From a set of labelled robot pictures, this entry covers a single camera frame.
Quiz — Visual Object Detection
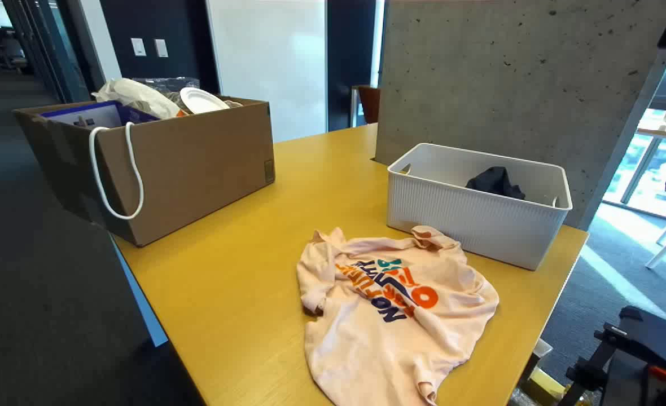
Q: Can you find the purple flat box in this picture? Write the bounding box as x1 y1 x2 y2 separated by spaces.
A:
39 100 159 131

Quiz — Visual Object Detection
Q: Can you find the brown cardboard box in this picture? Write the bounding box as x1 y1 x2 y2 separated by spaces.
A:
12 95 278 249

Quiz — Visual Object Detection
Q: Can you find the pink printed t-shirt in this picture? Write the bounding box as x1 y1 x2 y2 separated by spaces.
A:
293 223 501 406

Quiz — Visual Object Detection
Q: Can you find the white plate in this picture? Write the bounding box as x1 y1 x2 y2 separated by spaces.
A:
177 83 233 117

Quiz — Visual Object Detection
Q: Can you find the black stand equipment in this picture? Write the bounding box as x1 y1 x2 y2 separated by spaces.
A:
555 303 666 406

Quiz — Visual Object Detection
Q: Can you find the brown wooden chair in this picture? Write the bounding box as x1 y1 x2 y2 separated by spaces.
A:
348 83 385 131

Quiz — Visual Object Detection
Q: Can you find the white cloth bag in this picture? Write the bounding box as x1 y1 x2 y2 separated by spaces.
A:
91 78 186 122

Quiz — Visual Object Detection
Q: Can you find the white plastic bin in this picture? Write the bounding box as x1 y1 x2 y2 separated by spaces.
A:
387 141 576 272

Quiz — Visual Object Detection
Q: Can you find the black cloth item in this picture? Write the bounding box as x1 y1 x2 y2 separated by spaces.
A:
463 164 529 201

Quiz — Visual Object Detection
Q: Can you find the white rope handle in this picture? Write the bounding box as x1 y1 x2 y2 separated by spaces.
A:
89 119 147 223

